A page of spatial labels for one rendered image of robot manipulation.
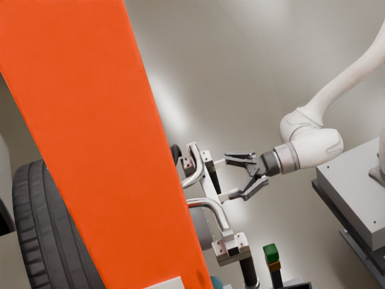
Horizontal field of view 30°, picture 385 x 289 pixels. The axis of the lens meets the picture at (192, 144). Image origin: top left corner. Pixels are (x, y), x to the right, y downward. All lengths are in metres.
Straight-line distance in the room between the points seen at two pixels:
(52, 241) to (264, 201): 1.62
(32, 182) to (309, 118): 0.92
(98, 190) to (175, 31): 3.42
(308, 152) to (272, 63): 1.80
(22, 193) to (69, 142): 0.95
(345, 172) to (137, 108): 1.91
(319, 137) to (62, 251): 0.87
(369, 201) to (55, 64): 1.93
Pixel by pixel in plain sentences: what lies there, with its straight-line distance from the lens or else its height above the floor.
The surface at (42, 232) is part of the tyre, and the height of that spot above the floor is 1.16.
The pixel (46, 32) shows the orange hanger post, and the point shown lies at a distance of 0.83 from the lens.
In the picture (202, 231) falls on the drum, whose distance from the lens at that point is 2.00.
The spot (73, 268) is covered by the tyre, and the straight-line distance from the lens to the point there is 1.75.
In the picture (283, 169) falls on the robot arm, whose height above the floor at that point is 0.83.
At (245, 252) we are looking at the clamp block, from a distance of 1.88.
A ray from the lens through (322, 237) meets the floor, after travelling 3.07.
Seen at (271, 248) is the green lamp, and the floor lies 0.66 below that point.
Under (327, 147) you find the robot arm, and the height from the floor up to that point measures 0.86.
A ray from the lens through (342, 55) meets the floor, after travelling 3.94.
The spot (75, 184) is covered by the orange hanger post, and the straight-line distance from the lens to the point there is 0.97.
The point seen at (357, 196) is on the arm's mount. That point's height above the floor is 0.40.
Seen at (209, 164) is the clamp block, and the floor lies 0.93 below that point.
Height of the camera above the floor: 2.41
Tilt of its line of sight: 42 degrees down
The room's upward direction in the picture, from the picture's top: 16 degrees counter-clockwise
